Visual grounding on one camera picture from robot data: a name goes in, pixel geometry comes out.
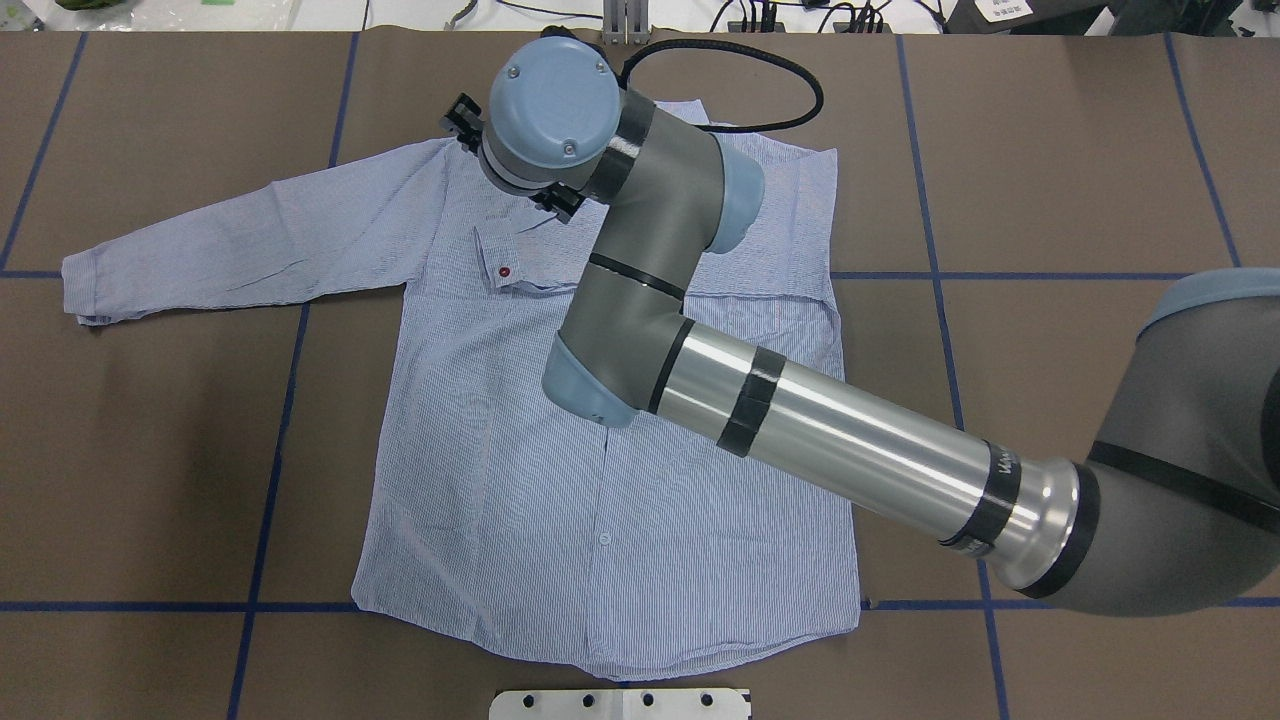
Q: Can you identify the aluminium frame post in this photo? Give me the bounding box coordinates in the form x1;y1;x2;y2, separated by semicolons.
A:
602;0;652;47

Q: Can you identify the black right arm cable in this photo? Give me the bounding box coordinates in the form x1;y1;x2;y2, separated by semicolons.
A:
540;26;826;135

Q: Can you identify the green cloth pouch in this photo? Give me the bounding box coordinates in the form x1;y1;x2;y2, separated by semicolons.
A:
54;0;125;12

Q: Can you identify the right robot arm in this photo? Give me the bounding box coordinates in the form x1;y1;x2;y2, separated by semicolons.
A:
453;33;1277;618

